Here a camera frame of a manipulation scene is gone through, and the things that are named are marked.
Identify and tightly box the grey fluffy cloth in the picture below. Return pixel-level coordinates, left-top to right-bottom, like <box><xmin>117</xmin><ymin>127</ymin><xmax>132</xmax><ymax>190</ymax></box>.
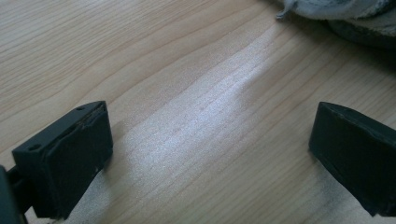
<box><xmin>275</xmin><ymin>0</ymin><xmax>396</xmax><ymax>50</ymax></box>

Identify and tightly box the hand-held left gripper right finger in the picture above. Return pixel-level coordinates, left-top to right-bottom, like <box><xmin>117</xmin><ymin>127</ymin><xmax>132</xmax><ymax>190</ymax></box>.
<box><xmin>308</xmin><ymin>101</ymin><xmax>396</xmax><ymax>217</ymax></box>

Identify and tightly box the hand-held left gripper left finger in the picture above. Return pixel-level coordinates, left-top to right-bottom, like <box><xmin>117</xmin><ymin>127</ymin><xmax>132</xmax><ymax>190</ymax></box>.
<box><xmin>11</xmin><ymin>101</ymin><xmax>114</xmax><ymax>220</ymax></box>

